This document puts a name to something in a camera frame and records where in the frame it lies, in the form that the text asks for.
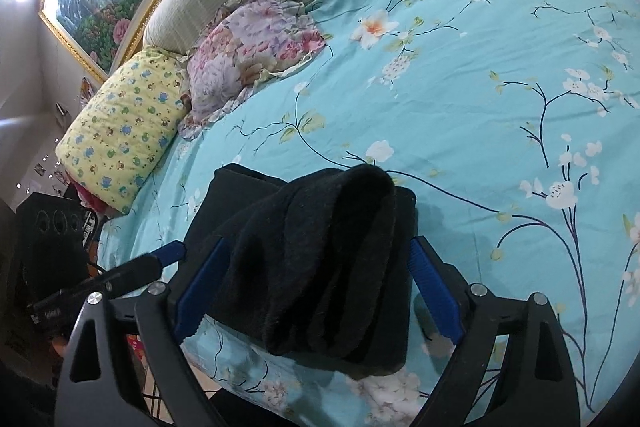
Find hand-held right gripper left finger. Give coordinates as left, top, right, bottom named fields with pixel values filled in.
left=54, top=237, right=231, bottom=427

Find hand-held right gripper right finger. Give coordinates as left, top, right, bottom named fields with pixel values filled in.
left=407, top=234, right=583, bottom=427

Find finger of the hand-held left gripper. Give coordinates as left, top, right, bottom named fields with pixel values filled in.
left=97, top=241, right=188, bottom=298

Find black pants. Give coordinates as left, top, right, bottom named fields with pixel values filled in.
left=175, top=163, right=418, bottom=378

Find black speaker box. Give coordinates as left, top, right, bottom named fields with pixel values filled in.
left=15, top=192, right=96, bottom=288

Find red cloth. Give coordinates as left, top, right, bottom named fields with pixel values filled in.
left=75, top=184, right=108, bottom=215

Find yellow printed pillow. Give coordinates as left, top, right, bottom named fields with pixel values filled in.
left=55, top=48, right=187, bottom=214

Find blue floral bedsheet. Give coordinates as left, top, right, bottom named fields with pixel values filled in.
left=97, top=0, right=640, bottom=427

